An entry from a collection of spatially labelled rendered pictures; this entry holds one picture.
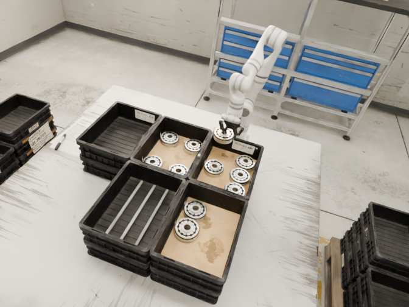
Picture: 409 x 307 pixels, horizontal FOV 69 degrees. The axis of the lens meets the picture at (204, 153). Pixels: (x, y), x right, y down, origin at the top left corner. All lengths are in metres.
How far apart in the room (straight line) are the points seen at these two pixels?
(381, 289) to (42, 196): 1.91
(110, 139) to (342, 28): 3.08
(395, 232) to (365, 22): 2.53
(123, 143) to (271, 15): 2.80
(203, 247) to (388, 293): 1.19
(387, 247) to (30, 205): 1.98
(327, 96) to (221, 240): 2.41
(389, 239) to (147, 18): 3.78
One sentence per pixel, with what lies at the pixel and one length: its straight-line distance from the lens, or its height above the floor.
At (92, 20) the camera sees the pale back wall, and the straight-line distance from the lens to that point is 5.03.
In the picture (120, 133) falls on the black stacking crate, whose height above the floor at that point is 0.83.
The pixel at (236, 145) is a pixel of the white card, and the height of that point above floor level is 0.89.
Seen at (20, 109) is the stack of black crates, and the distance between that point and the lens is 2.69.
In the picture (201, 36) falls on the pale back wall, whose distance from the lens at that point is 4.31.
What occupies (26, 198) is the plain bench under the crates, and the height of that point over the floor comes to 0.70.
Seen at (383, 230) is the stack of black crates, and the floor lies 0.49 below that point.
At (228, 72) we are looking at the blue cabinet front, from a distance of 3.42.
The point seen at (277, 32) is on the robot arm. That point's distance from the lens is 1.54.
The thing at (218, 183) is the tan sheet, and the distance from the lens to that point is 1.53.
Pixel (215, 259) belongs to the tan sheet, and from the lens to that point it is 1.29.
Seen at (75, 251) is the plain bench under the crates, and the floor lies 0.70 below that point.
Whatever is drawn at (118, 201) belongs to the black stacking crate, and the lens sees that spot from 1.44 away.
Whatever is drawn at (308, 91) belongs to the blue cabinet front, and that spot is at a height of 0.43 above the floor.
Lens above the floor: 1.97
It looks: 43 degrees down
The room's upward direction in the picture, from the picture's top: 10 degrees clockwise
